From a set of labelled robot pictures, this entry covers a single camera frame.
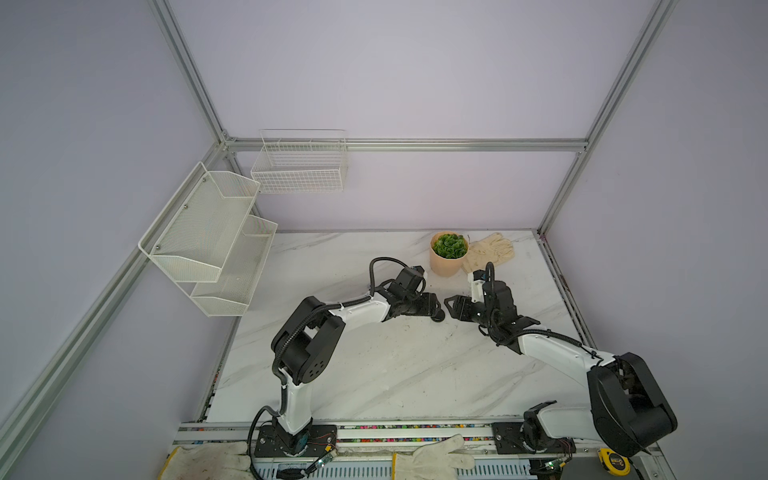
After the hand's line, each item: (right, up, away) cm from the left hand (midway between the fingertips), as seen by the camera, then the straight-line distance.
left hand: (432, 307), depth 91 cm
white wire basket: (-42, +47, +5) cm, 63 cm away
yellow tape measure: (+40, -33, -22) cm, 57 cm away
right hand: (+5, +3, -3) cm, 6 cm away
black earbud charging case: (+3, -4, +4) cm, 7 cm away
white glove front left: (-55, -33, -21) cm, 68 cm away
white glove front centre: (-2, -34, -20) cm, 39 cm away
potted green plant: (+6, +18, +10) cm, 21 cm away
